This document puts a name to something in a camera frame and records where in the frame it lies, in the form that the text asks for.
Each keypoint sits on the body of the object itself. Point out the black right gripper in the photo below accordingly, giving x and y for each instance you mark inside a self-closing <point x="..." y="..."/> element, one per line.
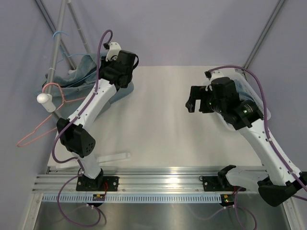
<point x="199" y="93"/>

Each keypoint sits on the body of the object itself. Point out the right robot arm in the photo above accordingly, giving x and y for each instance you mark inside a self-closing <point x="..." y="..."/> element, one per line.
<point x="281" y="180"/>

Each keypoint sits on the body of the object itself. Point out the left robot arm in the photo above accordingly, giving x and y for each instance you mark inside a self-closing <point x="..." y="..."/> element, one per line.
<point x="73" y="132"/>

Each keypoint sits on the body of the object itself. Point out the white plastic basket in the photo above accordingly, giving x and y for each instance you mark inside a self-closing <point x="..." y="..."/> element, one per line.
<point x="238" y="75"/>

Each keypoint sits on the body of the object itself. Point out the white clothes rack stand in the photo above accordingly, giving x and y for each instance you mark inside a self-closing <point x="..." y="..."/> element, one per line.
<point x="81" y="78"/>

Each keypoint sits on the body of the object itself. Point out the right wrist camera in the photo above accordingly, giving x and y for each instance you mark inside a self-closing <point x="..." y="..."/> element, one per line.
<point x="208" y="74"/>

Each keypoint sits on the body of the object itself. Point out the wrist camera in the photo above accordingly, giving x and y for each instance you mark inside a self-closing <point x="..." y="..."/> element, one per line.
<point x="208" y="74"/>
<point x="112" y="54"/>

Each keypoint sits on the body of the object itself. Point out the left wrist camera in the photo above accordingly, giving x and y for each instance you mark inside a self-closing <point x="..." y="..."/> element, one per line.
<point x="112" y="54"/>

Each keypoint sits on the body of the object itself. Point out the aluminium rail base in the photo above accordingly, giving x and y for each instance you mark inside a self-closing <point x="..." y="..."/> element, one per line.
<point x="171" y="180"/>

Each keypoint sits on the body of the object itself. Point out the white slotted cable duct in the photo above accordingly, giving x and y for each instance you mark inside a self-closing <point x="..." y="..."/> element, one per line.
<point x="135" y="198"/>

